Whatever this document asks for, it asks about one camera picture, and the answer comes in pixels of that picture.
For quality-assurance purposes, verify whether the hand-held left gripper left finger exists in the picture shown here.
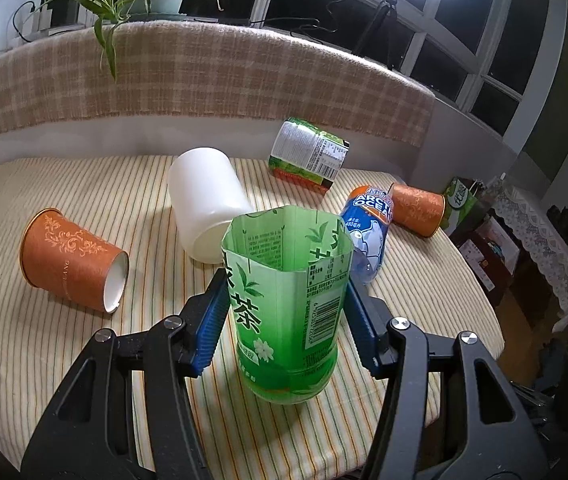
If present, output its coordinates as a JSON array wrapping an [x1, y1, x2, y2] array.
[[20, 275, 231, 480]]

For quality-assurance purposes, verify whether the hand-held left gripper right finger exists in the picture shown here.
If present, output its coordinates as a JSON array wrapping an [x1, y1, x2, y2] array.
[[346, 277, 551, 480]]

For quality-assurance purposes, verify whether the white plastic cup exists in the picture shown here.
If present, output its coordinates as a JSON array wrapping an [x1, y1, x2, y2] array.
[[167, 147, 253, 264]]

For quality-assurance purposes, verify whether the orange paper cup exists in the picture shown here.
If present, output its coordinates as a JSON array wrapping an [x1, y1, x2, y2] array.
[[388, 182, 446, 238], [19, 208, 130, 315]]

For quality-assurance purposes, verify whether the green labelled cut bottle cup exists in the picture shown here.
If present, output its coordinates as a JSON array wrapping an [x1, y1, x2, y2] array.
[[268, 117, 351, 195]]

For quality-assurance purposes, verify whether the blue labelled plastic bottle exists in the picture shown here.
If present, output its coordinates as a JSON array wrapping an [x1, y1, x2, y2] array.
[[340, 184, 395, 287]]

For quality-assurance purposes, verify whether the green carton box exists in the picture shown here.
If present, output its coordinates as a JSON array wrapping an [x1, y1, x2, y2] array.
[[439, 177, 485, 236]]

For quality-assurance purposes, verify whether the side table with lace cloth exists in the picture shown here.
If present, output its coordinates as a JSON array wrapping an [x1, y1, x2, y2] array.
[[489, 175, 568, 333]]

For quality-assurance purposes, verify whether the plaid blanket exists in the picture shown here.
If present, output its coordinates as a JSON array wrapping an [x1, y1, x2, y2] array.
[[0, 20, 436, 148]]

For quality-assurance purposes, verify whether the black tripod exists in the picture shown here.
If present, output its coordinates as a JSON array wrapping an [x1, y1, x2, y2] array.
[[352, 0, 405, 72]]

